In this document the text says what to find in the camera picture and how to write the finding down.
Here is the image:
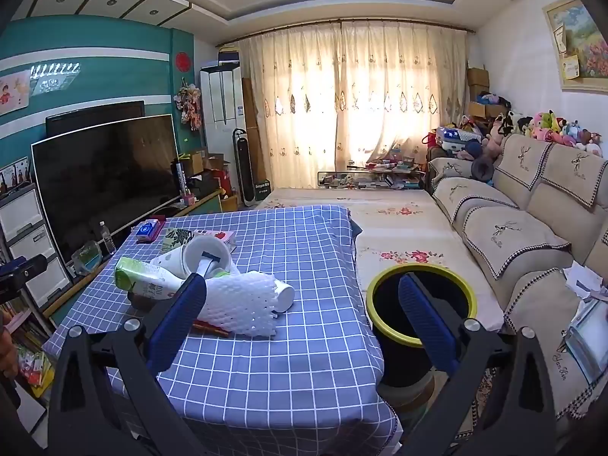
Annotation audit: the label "dark neck pillow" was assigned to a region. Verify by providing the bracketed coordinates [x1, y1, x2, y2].
[471, 156, 496, 182]

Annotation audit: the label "beige sofa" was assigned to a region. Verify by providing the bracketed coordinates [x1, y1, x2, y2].
[427, 133, 608, 419]

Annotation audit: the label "row of small photos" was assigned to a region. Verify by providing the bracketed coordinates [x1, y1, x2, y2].
[0, 157, 32, 195]

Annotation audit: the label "white yogurt cup blue label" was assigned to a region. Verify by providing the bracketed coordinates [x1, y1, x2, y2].
[182, 236, 234, 279]

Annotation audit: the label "glass bowl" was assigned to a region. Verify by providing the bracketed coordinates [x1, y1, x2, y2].
[71, 240, 103, 276]

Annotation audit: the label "green wooden TV cabinet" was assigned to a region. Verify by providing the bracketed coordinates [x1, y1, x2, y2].
[45, 187, 225, 328]

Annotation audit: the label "open cardboard box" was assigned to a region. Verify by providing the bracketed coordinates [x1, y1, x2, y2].
[179, 149, 226, 179]

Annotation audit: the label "blue checked tablecloth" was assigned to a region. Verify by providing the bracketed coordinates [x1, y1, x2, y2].
[43, 204, 400, 456]

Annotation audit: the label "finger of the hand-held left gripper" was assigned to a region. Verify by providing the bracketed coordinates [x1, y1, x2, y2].
[0, 254, 48, 302]

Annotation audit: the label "red chopsticks pack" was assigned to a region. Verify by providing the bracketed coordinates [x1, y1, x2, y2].
[191, 320, 230, 339]

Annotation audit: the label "black bin with yellow rim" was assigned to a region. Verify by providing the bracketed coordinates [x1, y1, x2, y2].
[366, 263, 478, 388]

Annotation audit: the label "clear water bottle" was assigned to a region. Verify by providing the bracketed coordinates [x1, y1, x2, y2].
[99, 221, 117, 255]

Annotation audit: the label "pink milk carton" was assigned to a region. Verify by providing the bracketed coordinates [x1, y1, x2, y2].
[192, 229, 237, 252]

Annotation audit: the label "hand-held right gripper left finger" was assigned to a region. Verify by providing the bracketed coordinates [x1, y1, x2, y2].
[47, 273, 210, 456]

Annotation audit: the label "shelf of books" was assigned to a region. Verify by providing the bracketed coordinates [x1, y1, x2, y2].
[0, 294, 55, 400]

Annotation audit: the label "white standing air conditioner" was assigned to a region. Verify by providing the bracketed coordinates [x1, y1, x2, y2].
[199, 64, 248, 200]

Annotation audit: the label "stack of cardboard boxes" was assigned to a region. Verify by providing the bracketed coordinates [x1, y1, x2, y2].
[467, 67, 491, 119]

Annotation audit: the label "green white plastic bottle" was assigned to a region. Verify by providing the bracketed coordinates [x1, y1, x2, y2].
[115, 256, 191, 302]

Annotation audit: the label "cream embroidered curtain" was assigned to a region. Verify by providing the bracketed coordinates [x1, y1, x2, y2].
[237, 21, 469, 191]

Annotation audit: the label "floral bed sheet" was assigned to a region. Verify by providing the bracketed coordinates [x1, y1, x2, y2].
[252, 187, 504, 333]

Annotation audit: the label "children's wall poster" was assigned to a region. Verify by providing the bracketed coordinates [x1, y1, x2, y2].
[0, 70, 32, 116]

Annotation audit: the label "patterned brown rug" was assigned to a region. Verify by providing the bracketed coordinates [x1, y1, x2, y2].
[394, 363, 509, 438]

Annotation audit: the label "small black television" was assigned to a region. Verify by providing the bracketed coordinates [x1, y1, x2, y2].
[45, 101, 146, 138]

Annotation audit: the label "large black television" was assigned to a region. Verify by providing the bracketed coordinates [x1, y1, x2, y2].
[31, 114, 184, 264]

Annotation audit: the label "cluttered glass coffee table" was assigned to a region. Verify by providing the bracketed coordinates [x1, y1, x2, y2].
[317, 159, 426, 191]

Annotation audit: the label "person's left forearm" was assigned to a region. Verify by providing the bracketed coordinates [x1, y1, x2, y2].
[0, 328, 20, 378]

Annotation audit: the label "red flat box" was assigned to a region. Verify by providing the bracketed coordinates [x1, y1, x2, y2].
[137, 218, 167, 244]

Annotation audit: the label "translucent plastic bag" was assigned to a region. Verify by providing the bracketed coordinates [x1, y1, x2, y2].
[563, 297, 608, 385]

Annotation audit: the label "white plastic cup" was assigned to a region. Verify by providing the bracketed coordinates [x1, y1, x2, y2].
[271, 280, 295, 314]

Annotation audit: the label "pile of stuffed toys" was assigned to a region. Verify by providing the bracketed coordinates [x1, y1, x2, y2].
[475, 92, 604, 157]

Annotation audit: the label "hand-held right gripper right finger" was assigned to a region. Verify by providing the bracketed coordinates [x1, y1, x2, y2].
[398, 273, 559, 456]

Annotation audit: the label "white drawer cabinet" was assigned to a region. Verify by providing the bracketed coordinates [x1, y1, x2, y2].
[0, 183, 72, 309]

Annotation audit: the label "artificial flower decoration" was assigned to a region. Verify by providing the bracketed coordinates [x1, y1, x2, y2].
[173, 83, 203, 131]

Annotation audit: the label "framed flower painting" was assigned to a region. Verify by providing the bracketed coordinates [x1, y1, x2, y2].
[541, 0, 608, 91]

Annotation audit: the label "white foam net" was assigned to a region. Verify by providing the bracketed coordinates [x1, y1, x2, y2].
[197, 271, 281, 340]

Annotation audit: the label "black tower fan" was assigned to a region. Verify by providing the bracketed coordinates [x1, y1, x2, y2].
[232, 128, 257, 207]

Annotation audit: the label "blue white star bag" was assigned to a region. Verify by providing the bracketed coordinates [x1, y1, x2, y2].
[434, 126, 476, 155]

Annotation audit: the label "loose white papers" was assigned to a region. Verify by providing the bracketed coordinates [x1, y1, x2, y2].
[563, 261, 608, 301]

